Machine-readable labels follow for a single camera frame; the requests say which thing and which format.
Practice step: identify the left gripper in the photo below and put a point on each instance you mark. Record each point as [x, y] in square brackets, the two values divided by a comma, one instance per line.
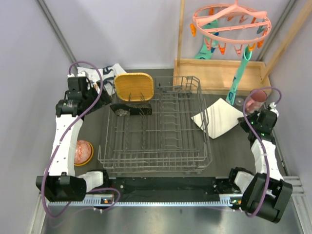
[105, 99]

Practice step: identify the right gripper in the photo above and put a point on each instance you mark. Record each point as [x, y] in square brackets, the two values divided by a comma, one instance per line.
[243, 125]

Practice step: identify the white square plate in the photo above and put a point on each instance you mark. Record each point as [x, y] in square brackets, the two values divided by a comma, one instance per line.
[218, 118]

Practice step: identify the pink ceramic mug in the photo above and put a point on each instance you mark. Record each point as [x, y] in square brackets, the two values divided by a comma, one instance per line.
[255, 101]

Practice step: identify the black floral square plate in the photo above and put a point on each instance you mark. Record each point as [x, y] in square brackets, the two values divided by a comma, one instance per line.
[131, 109]

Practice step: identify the yellow woven-pattern plate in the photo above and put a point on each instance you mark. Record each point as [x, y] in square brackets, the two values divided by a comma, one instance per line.
[134, 87]

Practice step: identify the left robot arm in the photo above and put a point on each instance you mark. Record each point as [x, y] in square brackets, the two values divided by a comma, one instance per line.
[61, 184]

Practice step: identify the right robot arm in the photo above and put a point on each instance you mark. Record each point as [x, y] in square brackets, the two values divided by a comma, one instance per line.
[265, 193]

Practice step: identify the clear glass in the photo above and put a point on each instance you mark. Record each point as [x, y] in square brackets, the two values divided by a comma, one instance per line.
[239, 101]

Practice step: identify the white printed cloth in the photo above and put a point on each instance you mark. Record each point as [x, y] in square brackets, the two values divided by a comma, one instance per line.
[108, 75]

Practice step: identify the red patterned bowl yellow rim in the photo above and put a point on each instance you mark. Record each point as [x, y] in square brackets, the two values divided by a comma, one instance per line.
[84, 153]

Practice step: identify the teal patterned sock front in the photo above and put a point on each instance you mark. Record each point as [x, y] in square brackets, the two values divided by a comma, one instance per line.
[238, 76]

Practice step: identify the pink round clothes hanger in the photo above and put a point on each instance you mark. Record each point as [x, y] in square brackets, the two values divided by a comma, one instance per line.
[226, 24]

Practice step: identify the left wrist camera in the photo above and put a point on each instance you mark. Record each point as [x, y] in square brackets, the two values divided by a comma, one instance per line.
[83, 74]

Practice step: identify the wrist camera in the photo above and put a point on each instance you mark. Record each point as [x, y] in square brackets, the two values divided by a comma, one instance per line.
[83, 74]
[272, 108]

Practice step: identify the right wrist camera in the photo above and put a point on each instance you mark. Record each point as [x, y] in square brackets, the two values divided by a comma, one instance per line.
[272, 108]

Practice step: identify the wooden tray frame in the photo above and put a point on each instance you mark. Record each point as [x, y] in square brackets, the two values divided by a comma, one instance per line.
[215, 76]

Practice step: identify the grey wire dish rack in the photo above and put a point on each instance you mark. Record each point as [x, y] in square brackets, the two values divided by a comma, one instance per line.
[169, 133]

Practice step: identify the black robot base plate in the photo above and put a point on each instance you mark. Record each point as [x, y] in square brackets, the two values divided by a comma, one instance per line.
[168, 189]

